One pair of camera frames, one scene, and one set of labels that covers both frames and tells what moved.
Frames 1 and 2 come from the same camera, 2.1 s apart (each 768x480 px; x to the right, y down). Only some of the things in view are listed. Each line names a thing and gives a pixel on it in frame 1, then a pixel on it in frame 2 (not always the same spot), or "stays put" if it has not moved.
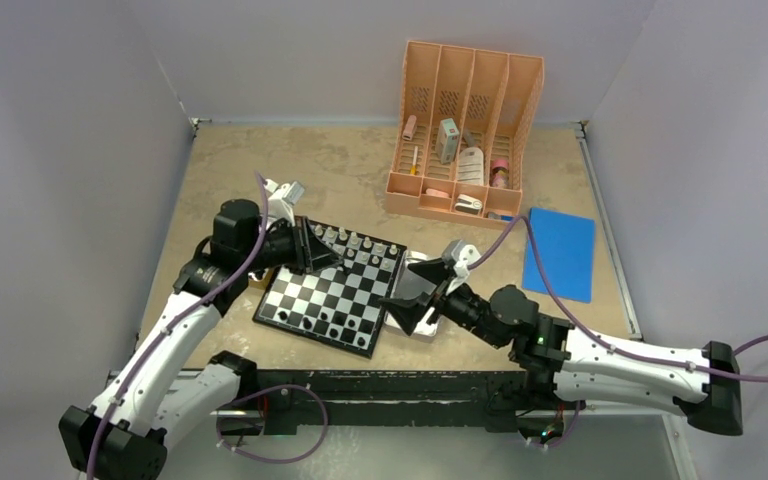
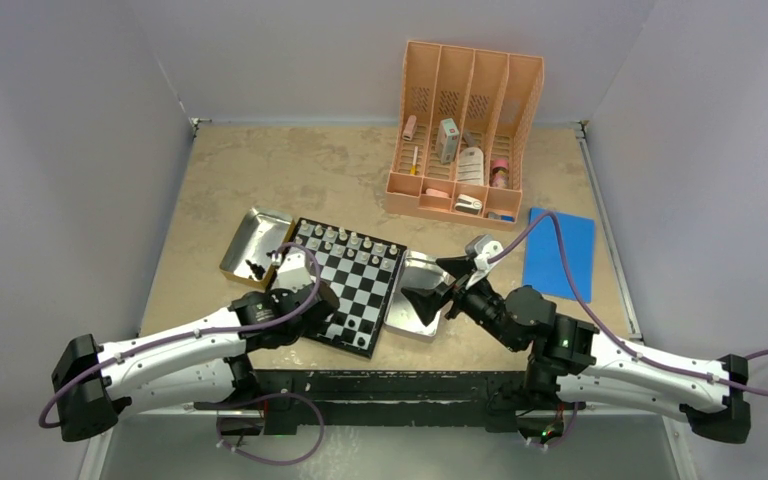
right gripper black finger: x=434 y=271 to x=459 y=267
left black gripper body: x=279 y=248 to x=317 y=327
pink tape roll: x=499 y=173 stays put
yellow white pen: x=413 y=169 stays put
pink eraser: x=436 y=193 stays put
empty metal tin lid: x=410 y=283 stays put
